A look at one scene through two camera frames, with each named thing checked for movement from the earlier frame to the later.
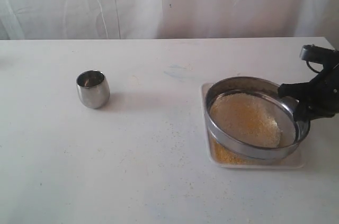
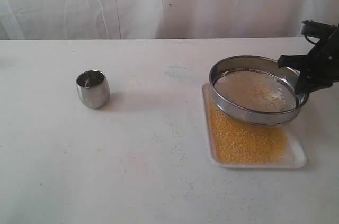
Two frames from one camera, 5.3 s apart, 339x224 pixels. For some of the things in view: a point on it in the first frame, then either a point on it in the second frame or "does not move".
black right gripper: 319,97 to 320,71
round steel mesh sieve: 246,117 to 254,90
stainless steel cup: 93,88 does not move
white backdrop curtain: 144,4 does not move
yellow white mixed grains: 246,118 to 237,142
